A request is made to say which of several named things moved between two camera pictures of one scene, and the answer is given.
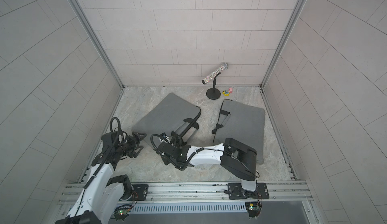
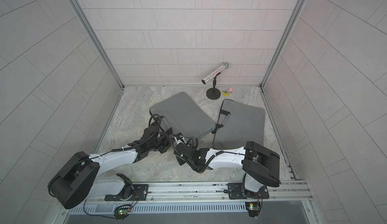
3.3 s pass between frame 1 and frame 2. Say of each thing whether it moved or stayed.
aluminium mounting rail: stayed
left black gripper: moved
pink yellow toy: stayed
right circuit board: stayed
